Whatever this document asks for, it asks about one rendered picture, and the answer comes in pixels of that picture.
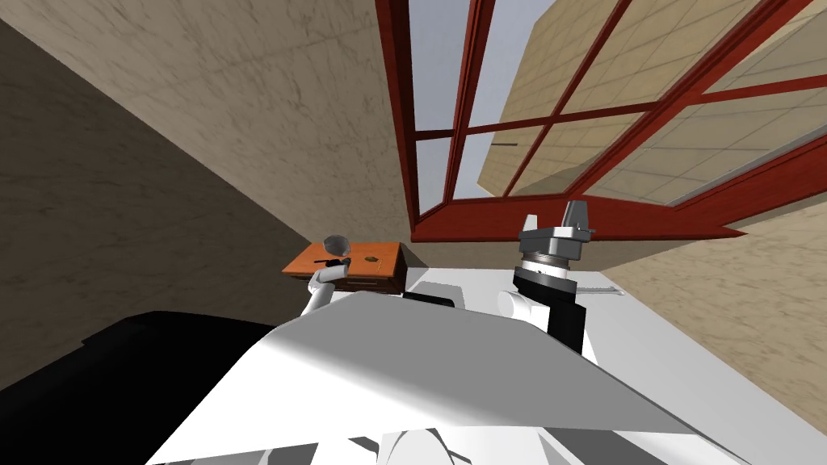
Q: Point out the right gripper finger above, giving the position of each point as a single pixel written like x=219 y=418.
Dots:
x=530 y=225
x=576 y=214

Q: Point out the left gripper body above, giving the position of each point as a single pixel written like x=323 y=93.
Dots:
x=336 y=262

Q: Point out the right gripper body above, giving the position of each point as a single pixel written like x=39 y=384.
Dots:
x=550 y=244

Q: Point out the red framed window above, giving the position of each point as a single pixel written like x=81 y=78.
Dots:
x=581 y=216

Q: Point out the grey round bowl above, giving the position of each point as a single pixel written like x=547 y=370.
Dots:
x=336 y=245

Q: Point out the brown wooden nightstand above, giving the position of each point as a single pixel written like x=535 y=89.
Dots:
x=362 y=268

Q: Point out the pale grey flat utensil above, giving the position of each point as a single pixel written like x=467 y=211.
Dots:
x=597 y=291

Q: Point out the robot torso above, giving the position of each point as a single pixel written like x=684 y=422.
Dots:
x=413 y=374

